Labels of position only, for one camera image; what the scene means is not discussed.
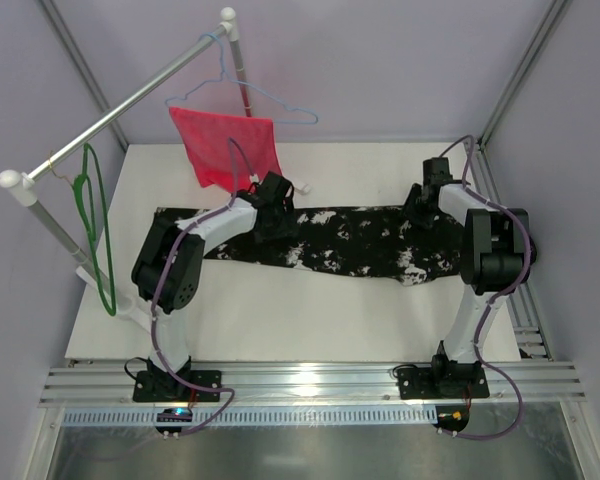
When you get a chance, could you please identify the perforated cable duct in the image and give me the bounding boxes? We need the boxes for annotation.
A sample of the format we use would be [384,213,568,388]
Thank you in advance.
[62,404,437,428]

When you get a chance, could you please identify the blue wire hanger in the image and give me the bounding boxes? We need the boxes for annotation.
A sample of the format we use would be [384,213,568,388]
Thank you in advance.
[164,32,320,125]

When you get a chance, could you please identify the red cloth towel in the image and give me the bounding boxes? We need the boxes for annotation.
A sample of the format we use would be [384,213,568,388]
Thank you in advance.
[169,107,281,193]

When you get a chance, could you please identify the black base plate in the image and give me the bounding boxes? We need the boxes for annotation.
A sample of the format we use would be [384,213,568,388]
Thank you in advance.
[132,369,221,403]
[394,364,490,400]

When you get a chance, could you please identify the green plastic hanger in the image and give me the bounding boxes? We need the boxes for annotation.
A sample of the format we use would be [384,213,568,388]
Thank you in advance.
[72,143,119,317]

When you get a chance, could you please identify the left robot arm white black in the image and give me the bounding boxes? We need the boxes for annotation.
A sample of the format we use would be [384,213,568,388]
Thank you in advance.
[131,171,297,403]

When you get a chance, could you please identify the aluminium side rail frame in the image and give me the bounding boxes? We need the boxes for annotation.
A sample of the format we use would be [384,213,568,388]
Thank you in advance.
[463,140,581,385]

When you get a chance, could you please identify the black white tie-dye trousers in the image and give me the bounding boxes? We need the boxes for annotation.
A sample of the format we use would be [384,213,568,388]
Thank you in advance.
[155,206,463,286]

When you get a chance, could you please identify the silver white clothes rack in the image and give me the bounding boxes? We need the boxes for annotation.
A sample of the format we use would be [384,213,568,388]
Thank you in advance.
[0,1,253,330]

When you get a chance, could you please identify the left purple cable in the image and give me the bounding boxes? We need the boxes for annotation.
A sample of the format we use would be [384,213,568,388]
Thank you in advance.
[149,137,261,441]

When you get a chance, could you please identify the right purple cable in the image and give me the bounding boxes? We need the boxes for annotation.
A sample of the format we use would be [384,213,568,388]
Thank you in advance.
[439,134,534,441]

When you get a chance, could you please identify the purple cable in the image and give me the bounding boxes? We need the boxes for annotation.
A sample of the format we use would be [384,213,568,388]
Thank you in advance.
[439,134,534,441]
[149,137,261,441]

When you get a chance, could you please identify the aluminium front rail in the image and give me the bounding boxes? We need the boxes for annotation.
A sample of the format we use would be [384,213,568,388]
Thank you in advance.
[39,360,586,407]

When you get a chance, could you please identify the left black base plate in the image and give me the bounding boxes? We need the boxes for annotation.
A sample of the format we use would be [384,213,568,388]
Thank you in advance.
[132,369,221,403]

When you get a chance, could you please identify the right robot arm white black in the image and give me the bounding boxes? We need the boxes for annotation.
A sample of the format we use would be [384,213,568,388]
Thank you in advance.
[393,157,536,400]

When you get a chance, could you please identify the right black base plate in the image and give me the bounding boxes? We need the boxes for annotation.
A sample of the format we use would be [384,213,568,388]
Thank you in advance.
[394,364,490,400]

